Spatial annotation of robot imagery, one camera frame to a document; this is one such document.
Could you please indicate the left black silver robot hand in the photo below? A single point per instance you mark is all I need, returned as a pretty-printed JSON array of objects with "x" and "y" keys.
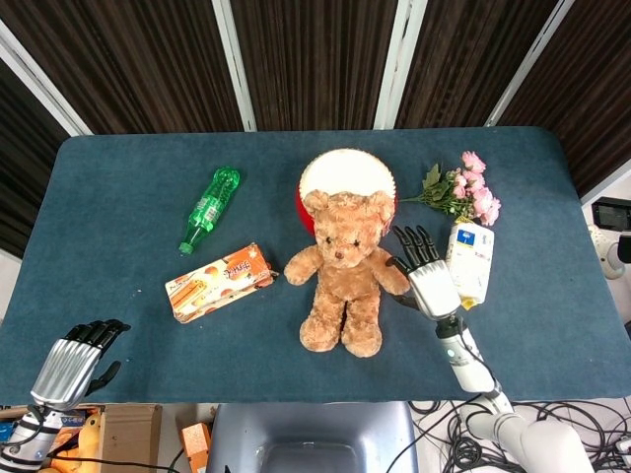
[{"x": 64, "y": 369}]

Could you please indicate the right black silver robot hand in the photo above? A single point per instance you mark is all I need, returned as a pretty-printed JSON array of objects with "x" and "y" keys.
[{"x": 434, "y": 288}]

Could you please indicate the tan plush teddy bear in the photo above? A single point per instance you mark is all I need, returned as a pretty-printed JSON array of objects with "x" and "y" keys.
[{"x": 345, "y": 281}]

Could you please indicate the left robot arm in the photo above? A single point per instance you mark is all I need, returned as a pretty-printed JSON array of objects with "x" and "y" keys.
[{"x": 29, "y": 438}]

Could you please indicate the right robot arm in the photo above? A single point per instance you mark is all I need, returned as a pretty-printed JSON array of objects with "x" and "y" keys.
[{"x": 473, "y": 369}]

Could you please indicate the white snack packet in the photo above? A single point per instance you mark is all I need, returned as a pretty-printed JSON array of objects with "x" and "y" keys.
[{"x": 473, "y": 266}]

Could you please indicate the yellow plush toy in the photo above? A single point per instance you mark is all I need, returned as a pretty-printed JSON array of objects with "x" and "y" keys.
[{"x": 86, "y": 443}]

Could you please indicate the brown cardboard box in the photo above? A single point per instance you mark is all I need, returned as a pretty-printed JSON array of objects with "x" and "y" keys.
[{"x": 130, "y": 438}]

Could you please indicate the pink artificial flower bouquet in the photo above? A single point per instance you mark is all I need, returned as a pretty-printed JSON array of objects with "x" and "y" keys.
[{"x": 468, "y": 194}]

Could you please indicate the red drum with white head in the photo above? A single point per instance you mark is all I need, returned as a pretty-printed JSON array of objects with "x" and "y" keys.
[{"x": 345, "y": 172}]

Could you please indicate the small orange box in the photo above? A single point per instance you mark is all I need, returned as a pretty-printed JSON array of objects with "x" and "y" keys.
[{"x": 196, "y": 443}]

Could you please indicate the blue table cloth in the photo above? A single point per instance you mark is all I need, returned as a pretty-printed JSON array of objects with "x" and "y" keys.
[{"x": 123, "y": 222}]

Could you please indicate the orange biscuit box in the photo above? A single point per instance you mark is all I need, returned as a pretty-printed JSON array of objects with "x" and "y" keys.
[{"x": 217, "y": 286}]

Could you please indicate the green plastic bottle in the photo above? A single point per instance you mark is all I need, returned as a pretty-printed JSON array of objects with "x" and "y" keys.
[{"x": 212, "y": 207}]

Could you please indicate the white partition frame post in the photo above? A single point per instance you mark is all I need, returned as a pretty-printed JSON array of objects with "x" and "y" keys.
[
  {"x": 609, "y": 180},
  {"x": 44, "y": 84},
  {"x": 530, "y": 64},
  {"x": 234, "y": 64},
  {"x": 399, "y": 64}
]

